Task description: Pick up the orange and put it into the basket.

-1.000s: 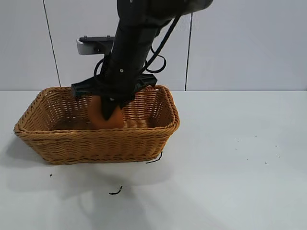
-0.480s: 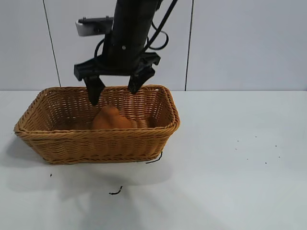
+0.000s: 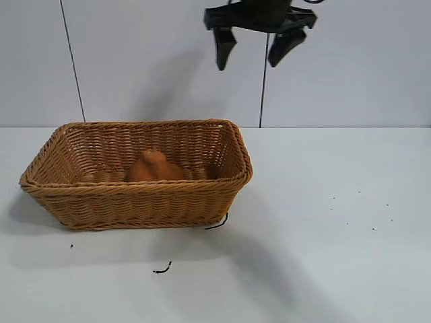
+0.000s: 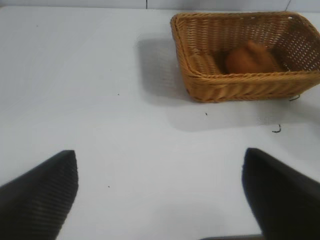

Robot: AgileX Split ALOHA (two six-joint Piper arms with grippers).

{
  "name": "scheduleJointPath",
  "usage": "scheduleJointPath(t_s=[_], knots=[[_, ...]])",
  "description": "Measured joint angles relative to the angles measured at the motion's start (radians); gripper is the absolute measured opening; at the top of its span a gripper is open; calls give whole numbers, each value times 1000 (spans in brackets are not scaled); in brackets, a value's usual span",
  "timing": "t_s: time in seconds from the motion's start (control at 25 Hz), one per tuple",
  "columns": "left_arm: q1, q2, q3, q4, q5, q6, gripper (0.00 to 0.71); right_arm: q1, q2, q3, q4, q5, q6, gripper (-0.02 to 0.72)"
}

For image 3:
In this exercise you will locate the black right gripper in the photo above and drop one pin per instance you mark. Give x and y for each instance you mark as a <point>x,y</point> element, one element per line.
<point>259,15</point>

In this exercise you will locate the bumpy orange fruit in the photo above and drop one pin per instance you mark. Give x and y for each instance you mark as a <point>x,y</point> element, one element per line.
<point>155,168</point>

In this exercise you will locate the woven wicker rectangular basket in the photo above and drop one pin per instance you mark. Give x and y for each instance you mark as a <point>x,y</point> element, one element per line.
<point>134,205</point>

